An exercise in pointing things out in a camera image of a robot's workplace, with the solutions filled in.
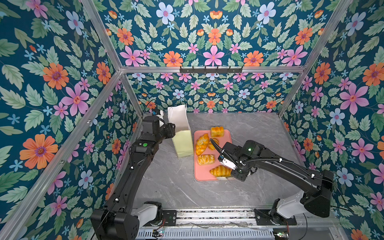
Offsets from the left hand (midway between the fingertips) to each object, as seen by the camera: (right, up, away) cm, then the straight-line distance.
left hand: (173, 121), depth 74 cm
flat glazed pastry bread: (+17, -23, +16) cm, 33 cm away
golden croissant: (+26, -28, +10) cm, 40 cm away
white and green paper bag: (+4, -12, +8) cm, 15 cm away
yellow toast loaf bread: (+25, -6, +27) cm, 38 cm away
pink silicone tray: (+18, -27, +15) cm, 35 cm away
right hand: (+32, -25, -2) cm, 41 cm away
